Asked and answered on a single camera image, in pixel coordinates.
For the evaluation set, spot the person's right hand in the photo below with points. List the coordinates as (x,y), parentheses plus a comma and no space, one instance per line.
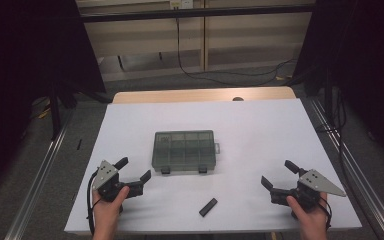
(311,218)

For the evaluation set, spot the clear grey plastic organizer box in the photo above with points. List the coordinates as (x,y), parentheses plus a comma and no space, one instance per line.
(183,151)

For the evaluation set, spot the person's left hand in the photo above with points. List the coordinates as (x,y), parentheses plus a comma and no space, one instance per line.
(108,208)

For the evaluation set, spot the black horizontal metal bar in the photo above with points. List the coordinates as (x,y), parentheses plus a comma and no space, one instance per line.
(196,13)

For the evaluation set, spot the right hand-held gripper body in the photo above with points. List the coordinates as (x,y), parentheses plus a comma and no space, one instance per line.
(313,183)

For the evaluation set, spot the light wooden table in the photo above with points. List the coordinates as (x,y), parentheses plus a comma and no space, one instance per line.
(180,95)

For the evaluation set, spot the black curtain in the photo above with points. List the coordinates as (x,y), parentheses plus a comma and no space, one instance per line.
(370,66)
(30,66)

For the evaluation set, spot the round dark table grommet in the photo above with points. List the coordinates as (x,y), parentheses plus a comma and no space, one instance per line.
(237,99)

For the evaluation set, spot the small black rectangular stick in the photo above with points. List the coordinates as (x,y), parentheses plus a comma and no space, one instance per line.
(208,207)

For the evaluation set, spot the white table mat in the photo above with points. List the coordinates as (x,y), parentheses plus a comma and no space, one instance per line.
(246,140)

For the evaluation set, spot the light wooden upright post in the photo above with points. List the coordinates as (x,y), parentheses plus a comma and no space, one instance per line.
(205,36)

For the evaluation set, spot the white wall outlet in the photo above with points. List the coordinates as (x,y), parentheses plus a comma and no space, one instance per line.
(181,3)

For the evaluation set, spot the aluminium floor rail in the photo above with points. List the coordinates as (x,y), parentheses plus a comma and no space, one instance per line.
(36,186)
(363,186)

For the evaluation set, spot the small black floor piece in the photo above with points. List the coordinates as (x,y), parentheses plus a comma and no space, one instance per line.
(79,144)

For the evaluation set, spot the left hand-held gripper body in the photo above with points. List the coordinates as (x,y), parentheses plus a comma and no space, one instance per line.
(108,183)

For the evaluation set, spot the black metal stand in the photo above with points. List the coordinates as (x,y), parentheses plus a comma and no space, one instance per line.
(55,113)

